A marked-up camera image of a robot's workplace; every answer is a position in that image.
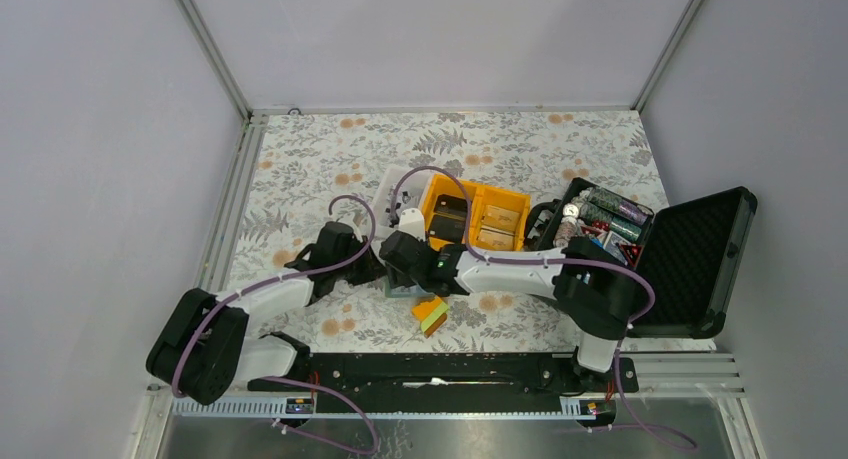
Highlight green card holder wallet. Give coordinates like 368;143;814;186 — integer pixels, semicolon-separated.
384;275;428;298

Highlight black poker chip case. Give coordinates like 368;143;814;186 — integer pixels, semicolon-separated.
525;179;758;340

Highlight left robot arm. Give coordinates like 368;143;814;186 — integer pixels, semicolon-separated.
145;221;386;405

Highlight orange green sticky notes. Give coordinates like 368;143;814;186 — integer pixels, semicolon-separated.
411;296;449;337

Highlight white plastic bin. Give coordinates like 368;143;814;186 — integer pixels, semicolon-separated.
371;165;432;238

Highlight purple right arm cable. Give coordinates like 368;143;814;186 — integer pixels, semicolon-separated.
387;166;698;452

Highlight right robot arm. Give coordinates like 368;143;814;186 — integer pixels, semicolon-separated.
379;231;656;391

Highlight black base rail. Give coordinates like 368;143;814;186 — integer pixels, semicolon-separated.
286;347;639;415

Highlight yellow plastic divided bin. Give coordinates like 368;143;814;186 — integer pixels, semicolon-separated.
420;174;531;251

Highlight black credit card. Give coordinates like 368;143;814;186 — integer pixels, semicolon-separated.
428;194;468;243

